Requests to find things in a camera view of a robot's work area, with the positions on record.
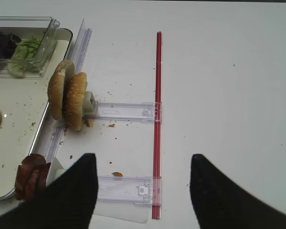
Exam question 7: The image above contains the purple cabbage in container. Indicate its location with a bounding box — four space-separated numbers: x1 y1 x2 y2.
0 31 21 68

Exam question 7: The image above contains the clear rail beside tray right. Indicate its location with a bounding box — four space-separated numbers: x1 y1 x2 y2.
35 23 91 163

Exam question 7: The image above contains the sesame bun half outer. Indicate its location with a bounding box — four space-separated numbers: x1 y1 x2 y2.
64 72 87 131

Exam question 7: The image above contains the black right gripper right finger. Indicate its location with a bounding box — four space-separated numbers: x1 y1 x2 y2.
190 154 286 229

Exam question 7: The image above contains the green lettuce in container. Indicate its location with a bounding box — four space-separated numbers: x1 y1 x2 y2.
7 37 41 77

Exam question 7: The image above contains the right red strip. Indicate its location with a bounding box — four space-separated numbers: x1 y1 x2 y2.
152 31 162 219

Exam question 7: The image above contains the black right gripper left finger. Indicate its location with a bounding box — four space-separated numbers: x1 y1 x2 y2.
0 153 98 229

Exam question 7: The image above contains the metal baking tray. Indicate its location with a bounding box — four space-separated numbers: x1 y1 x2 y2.
0 28 73 201

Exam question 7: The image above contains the stack of meat slices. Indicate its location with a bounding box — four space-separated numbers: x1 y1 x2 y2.
14 154 51 200

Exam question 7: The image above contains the white pusher block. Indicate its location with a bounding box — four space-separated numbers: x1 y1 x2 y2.
82 92 97 115

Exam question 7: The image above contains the clear holder under meat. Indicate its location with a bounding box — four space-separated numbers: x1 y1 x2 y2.
98 176 162 206

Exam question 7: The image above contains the sesame bun half near tray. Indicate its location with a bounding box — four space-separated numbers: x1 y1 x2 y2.
47 60 75 121

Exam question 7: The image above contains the clear plastic container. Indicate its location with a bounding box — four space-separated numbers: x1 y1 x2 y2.
0 16 60 79

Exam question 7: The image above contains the clear holder under buns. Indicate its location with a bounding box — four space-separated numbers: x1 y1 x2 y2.
93 102 162 122

